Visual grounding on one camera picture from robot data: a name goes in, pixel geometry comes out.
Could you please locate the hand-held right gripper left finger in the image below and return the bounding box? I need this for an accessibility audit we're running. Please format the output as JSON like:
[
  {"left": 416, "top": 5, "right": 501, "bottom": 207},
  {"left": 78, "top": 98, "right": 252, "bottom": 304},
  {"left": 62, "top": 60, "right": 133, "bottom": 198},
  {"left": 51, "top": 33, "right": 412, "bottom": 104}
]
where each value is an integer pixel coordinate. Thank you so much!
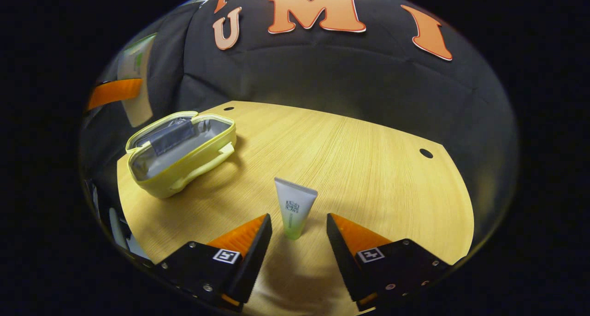
[{"left": 154, "top": 214, "right": 272, "bottom": 313}]

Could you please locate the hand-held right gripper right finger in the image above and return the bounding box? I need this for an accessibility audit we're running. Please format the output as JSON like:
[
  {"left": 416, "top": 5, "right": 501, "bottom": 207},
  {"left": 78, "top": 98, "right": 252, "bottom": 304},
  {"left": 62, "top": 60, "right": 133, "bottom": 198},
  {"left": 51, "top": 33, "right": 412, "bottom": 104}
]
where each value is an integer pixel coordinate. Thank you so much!
[{"left": 326, "top": 213, "right": 454, "bottom": 312}]

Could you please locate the white tube with green label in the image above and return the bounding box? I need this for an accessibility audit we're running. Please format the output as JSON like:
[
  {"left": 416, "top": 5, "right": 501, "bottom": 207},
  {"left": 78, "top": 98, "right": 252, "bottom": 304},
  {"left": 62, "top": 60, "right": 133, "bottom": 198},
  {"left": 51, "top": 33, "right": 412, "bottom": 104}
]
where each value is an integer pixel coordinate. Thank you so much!
[{"left": 118, "top": 34, "right": 157, "bottom": 127}]

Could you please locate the white green skincare tube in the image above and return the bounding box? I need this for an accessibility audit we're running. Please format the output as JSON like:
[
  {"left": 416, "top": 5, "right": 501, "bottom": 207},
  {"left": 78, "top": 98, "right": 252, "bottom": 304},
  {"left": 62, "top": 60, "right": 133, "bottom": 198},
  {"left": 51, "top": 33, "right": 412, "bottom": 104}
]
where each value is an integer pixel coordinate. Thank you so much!
[{"left": 274, "top": 177, "right": 319, "bottom": 240}]

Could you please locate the pale yellow suitcase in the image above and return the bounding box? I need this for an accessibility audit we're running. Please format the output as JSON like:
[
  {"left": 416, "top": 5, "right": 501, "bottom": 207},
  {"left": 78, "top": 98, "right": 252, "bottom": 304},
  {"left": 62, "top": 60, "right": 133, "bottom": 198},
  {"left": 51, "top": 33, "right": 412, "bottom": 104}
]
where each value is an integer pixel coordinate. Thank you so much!
[{"left": 125, "top": 111, "right": 237, "bottom": 199}]

